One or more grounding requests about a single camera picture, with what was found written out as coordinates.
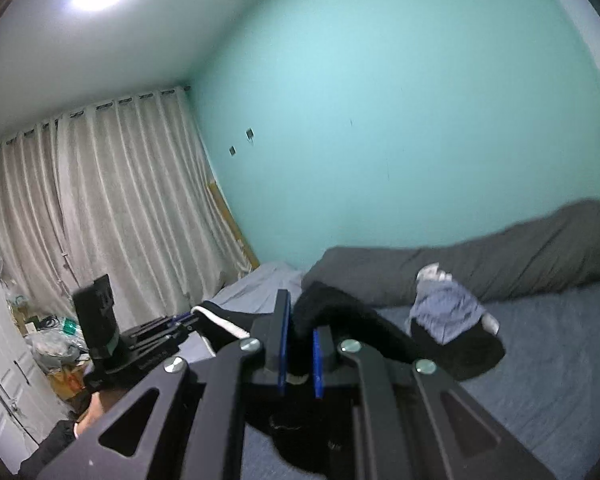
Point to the grey hoodie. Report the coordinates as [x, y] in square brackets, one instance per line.
[432, 272]

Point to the blue-grey patterned bed sheet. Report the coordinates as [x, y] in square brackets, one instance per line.
[555, 370]

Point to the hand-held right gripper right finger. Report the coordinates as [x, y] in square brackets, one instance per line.
[319, 360]

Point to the beige curtain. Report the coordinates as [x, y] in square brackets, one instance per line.
[130, 200]

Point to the blue striped garment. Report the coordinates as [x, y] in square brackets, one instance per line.
[445, 310]

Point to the white wardrobe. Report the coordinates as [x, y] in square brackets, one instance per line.
[5, 360]

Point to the person's left forearm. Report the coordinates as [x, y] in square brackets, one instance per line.
[50, 452]

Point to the pile of plastic bags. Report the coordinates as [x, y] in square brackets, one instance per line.
[52, 352]

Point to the black garment with gold label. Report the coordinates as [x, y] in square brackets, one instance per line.
[465, 357]

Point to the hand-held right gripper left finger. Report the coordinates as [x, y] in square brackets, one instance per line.
[281, 355]

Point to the wooden board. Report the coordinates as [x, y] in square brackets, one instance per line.
[230, 215]

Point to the black knit sweater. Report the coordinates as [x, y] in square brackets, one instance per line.
[355, 322]

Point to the dark grey pillow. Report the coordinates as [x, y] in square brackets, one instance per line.
[530, 252]

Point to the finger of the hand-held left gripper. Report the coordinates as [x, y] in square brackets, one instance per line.
[155, 326]
[167, 342]

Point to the light lavender sheet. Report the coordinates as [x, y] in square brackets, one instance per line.
[265, 282]

